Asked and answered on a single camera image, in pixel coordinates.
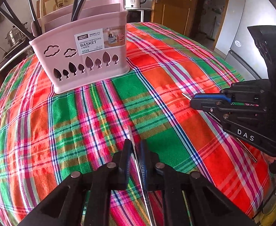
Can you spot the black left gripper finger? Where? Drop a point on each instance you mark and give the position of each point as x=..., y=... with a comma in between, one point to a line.
x=188, y=198
x=213, y=109
x=84, y=199

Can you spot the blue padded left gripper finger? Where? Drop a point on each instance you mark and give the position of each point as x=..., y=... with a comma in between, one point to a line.
x=221, y=96

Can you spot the silver metal chopstick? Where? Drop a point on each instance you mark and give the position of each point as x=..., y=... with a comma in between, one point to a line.
x=144, y=193

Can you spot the plaid colourful tablecloth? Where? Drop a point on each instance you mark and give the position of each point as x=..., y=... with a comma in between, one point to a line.
x=45, y=136

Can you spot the brown wooden door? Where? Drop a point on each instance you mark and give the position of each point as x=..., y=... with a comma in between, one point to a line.
x=177, y=15

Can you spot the silver refrigerator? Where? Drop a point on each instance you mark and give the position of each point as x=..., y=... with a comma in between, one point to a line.
x=236, y=43

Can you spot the white side table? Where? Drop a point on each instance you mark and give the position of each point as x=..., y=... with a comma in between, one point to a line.
x=139, y=15

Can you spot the pink plastic chopsticks basket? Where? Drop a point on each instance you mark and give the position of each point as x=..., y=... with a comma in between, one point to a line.
x=91, y=49

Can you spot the brown cardboard box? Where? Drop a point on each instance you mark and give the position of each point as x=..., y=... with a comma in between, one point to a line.
x=53, y=5

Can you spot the steel cooking pot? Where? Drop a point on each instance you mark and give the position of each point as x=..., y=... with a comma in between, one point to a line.
x=14, y=37

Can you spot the wooden utensil handle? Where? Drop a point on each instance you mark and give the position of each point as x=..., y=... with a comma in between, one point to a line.
x=42, y=24

